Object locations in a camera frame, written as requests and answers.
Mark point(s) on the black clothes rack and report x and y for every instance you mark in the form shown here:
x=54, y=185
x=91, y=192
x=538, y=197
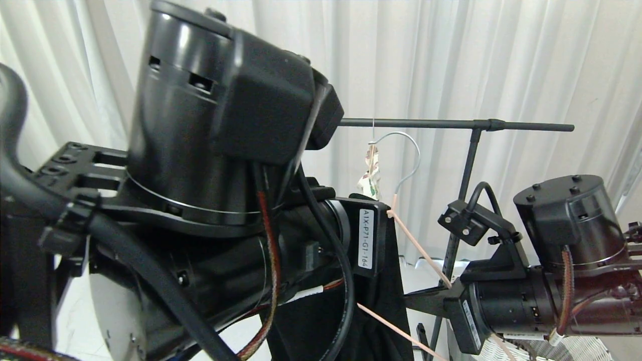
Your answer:
x=451, y=124

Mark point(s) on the pink clothes hanger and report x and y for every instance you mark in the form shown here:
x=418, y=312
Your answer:
x=372, y=160
x=416, y=245

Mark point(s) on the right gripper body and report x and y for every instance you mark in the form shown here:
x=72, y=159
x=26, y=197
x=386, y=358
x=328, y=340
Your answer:
x=511, y=306

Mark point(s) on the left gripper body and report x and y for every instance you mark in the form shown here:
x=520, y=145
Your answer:
x=366, y=240

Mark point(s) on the cream printed garment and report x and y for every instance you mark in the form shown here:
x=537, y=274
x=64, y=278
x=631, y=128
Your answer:
x=371, y=185

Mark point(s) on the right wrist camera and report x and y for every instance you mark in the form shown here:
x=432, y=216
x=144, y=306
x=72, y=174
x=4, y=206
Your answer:
x=464, y=220

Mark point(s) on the black shirt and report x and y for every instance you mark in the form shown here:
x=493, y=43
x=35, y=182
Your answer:
x=393, y=301

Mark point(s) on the white laundry basket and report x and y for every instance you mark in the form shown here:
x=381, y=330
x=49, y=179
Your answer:
x=577, y=351

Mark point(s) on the white curtain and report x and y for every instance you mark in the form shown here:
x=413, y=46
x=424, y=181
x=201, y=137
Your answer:
x=451, y=60

